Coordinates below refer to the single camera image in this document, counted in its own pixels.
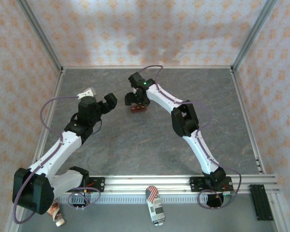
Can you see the brown squeeze bottle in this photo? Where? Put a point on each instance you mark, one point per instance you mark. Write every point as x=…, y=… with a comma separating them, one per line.
x=58, y=215

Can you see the wide aluminium frame rail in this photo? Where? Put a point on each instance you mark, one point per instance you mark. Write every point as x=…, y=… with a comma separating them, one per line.
x=147, y=180

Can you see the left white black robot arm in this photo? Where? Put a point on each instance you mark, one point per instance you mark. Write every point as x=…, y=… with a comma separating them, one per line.
x=60, y=149

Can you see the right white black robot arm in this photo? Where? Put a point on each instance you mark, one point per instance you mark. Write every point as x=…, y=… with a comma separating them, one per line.
x=200, y=149

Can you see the aluminium frame post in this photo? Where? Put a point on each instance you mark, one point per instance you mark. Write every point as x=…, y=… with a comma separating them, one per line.
x=39, y=31
x=255, y=31

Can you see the flag print pouch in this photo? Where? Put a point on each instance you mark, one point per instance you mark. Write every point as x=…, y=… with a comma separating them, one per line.
x=154, y=205

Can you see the orange patterned white curtain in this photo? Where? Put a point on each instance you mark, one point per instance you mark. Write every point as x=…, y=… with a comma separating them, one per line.
x=280, y=96
x=9, y=96
x=145, y=29

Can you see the brown weekly pill organizer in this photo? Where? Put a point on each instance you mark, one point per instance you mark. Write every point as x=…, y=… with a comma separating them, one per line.
x=139, y=109

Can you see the black ribbed strip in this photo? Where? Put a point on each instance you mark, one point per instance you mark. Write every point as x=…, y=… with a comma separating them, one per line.
x=261, y=203

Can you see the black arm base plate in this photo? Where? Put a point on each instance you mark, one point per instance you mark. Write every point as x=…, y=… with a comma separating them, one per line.
x=195, y=184
x=99, y=184

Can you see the aluminium table edge rail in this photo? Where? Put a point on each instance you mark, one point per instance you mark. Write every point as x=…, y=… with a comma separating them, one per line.
x=244, y=108
x=58, y=84
x=147, y=67

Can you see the aluminium frame beam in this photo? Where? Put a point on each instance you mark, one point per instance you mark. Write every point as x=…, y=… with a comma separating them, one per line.
x=10, y=228
x=278, y=217

